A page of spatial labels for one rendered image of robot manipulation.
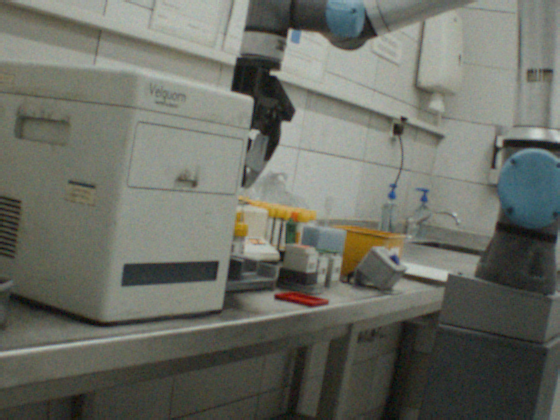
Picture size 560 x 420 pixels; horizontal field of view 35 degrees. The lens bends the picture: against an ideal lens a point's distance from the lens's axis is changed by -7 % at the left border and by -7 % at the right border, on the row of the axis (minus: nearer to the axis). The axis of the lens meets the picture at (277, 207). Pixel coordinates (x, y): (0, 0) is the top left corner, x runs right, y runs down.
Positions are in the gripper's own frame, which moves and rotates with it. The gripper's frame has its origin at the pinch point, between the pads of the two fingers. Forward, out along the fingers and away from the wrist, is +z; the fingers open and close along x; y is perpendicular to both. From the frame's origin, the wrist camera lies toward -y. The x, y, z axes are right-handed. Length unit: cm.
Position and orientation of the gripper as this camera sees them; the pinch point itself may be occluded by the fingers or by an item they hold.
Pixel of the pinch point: (247, 180)
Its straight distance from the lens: 156.2
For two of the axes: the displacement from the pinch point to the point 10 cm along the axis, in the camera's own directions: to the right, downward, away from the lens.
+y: -4.5, -0.3, -8.9
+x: 8.8, 1.6, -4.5
